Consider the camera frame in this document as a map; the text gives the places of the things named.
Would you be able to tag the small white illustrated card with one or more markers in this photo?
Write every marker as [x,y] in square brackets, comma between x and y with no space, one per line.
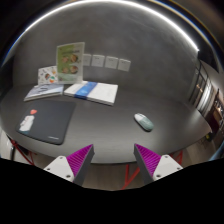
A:
[47,75]

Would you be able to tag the black mouse pad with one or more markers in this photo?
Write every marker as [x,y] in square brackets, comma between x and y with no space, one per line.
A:
[46,120]

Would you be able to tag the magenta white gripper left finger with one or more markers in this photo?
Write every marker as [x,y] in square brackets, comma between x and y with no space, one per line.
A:
[73,167]

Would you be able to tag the green standing menu card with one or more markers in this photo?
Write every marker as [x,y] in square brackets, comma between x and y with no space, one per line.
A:
[69,62]

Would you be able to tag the grey booklet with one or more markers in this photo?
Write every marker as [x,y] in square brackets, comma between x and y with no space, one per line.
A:
[43,91]

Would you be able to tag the dark window frame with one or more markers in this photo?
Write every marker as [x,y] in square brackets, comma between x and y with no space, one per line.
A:
[201,89]

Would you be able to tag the white blue flat box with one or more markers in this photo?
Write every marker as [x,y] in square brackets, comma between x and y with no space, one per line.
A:
[93,91]

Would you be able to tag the white wall socket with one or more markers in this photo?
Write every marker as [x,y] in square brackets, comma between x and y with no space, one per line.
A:
[124,65]
[111,62]
[86,59]
[98,60]

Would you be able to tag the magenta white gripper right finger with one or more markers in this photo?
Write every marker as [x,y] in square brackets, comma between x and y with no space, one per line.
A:
[153,166]

